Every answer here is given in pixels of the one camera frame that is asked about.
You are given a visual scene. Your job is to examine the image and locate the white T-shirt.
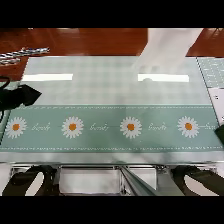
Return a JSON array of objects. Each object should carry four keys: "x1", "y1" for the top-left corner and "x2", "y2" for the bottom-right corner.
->
[{"x1": 132, "y1": 27, "x2": 204, "y2": 75}]

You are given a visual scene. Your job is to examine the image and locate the striped garment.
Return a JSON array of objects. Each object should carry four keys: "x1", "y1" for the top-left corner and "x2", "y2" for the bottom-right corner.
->
[{"x1": 0, "y1": 46, "x2": 52, "y2": 66}]

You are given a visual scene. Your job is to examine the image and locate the silver frame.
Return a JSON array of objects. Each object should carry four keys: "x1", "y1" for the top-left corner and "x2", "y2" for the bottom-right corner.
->
[{"x1": 0, "y1": 161, "x2": 224, "y2": 197}]

